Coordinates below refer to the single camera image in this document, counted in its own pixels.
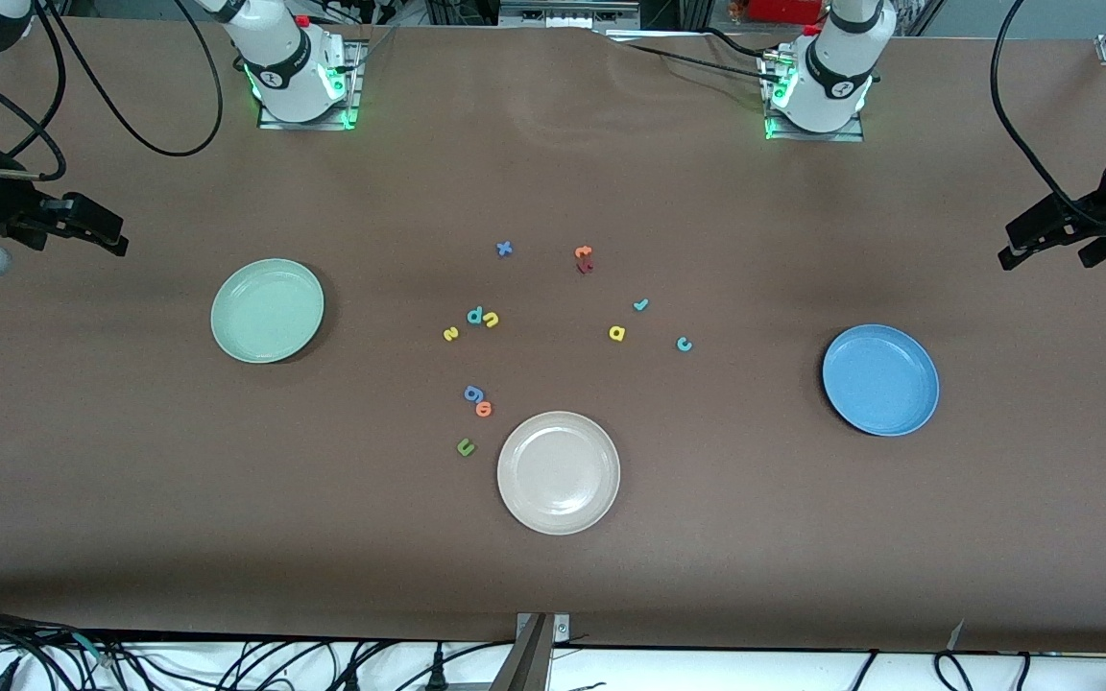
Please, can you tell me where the metal table bracket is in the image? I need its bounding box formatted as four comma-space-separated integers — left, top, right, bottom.
489, 612, 571, 691

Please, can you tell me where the blue plate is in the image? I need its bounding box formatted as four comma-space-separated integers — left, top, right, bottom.
822, 324, 940, 438

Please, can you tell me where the red box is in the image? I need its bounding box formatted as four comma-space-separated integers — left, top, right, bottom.
748, 0, 828, 25

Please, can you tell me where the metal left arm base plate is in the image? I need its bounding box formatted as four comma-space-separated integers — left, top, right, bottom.
759, 53, 866, 143

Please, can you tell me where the green plate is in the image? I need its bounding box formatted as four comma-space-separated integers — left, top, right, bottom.
210, 258, 325, 365

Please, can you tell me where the beige plate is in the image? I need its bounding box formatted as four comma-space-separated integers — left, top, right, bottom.
496, 411, 622, 536

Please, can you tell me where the black cable at arm base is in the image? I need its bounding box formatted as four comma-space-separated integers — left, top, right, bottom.
601, 29, 784, 85

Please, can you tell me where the grey metal equipment box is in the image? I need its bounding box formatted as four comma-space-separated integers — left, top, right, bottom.
498, 0, 642, 30

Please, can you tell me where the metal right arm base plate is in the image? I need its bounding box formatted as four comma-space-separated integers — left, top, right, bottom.
257, 38, 364, 131

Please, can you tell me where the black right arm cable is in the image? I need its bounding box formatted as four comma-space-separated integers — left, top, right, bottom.
0, 0, 225, 183

